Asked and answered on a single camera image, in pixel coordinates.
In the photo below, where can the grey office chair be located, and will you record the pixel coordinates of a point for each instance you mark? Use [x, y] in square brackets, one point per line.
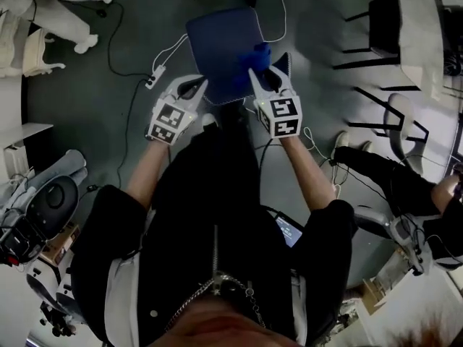
[405, 128]

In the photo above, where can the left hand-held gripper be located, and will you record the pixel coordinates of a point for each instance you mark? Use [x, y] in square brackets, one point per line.
[170, 119]

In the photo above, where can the person's black trousers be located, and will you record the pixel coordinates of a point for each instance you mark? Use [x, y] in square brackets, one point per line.
[217, 157]

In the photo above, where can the person's black jacket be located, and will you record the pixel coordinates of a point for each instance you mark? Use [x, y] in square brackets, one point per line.
[202, 251]

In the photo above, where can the person's left forearm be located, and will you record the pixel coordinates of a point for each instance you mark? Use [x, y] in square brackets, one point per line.
[150, 172]

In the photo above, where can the person's white shoe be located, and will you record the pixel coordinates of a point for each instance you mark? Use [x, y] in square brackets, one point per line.
[209, 119]

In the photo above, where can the white shelf unit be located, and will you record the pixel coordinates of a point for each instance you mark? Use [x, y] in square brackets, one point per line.
[18, 146]

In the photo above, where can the grey swivel chair base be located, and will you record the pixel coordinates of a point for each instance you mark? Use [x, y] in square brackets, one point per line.
[398, 233]

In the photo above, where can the black device with screen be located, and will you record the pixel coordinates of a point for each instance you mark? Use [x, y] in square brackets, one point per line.
[288, 231]

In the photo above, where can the white power strip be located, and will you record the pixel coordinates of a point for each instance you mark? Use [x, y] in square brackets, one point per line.
[155, 77]

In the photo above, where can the white table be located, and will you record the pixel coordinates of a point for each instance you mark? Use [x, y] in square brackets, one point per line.
[419, 31]

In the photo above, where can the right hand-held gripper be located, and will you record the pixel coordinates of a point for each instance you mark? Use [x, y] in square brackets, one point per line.
[284, 116]

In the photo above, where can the white carved furniture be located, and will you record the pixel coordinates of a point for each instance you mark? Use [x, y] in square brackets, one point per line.
[29, 54]

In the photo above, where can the blue cloth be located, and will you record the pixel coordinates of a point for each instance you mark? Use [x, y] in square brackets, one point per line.
[257, 59]

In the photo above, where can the black metal frame chair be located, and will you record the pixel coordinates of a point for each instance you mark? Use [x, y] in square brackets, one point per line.
[387, 114]

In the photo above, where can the cardboard box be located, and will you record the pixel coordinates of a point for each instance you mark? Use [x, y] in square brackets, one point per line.
[63, 242]

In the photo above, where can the grey robot with black head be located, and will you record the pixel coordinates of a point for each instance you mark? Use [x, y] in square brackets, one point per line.
[50, 197]

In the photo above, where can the person's right forearm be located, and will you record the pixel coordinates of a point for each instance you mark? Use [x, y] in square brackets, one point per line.
[307, 172]

